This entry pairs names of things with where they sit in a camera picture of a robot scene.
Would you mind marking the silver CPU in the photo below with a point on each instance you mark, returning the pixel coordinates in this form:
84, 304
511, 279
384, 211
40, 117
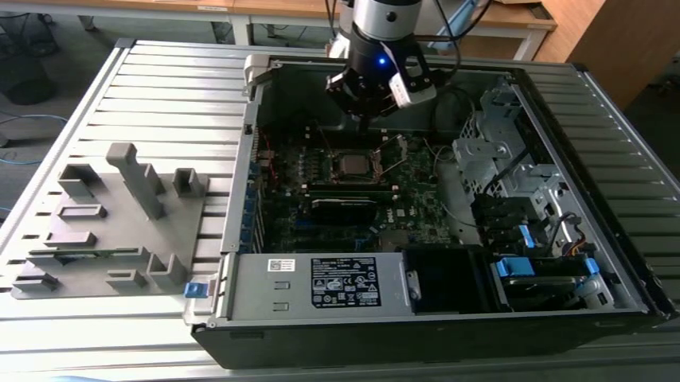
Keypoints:
354, 164

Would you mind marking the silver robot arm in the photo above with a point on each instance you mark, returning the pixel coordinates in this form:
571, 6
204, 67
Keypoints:
379, 20

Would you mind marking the CPU socket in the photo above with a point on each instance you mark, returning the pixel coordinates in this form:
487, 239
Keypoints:
335, 167

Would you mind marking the silver metal drive cage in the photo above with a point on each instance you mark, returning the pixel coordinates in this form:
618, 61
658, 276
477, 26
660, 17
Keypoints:
473, 155

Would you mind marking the green motherboard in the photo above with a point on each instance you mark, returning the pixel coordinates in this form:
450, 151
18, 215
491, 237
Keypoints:
419, 199

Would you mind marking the wooden desk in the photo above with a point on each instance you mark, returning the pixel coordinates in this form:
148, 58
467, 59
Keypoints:
175, 2
514, 20

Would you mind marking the black graphics card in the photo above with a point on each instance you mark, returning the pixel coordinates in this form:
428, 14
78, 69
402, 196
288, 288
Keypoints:
342, 215

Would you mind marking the dark chipset heatsink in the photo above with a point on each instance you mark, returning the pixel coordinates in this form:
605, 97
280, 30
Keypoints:
394, 240

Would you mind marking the blue carrier tab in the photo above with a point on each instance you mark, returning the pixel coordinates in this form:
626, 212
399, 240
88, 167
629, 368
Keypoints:
525, 235

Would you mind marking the wooden cabinet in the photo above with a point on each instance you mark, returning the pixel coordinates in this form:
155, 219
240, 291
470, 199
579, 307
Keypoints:
626, 40

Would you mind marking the black fan shroud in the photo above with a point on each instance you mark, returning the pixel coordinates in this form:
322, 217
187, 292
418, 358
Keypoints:
446, 278

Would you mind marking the blue disk carrier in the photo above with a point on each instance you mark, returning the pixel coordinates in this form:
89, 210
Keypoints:
511, 267

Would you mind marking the silver power supply unit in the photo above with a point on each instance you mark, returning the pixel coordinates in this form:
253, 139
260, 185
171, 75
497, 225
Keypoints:
255, 294

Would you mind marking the grey parts rack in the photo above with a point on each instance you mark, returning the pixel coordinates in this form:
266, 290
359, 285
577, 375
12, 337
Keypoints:
121, 238

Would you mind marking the blue case latch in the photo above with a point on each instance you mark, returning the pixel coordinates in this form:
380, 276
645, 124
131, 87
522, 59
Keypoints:
193, 290

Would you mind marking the black bin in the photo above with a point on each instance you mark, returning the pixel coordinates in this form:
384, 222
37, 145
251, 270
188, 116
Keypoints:
29, 87

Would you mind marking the green RAM stick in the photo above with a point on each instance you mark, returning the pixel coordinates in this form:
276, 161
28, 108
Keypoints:
113, 252

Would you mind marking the black PC case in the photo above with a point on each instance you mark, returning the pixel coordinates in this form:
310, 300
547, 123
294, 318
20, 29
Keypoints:
371, 342

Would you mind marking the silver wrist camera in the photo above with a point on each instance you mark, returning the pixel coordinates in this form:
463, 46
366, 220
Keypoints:
411, 93

